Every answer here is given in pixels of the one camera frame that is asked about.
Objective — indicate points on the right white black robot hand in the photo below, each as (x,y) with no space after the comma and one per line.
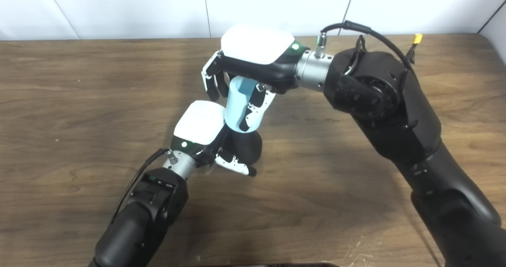
(257,49)

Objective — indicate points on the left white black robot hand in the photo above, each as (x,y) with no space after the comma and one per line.
(199,120)

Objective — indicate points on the black funnel-shaped nozzle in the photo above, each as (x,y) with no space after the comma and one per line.
(247,146)

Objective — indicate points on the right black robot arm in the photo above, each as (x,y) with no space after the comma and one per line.
(395,112)

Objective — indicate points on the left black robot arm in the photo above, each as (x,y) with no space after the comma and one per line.
(138,219)

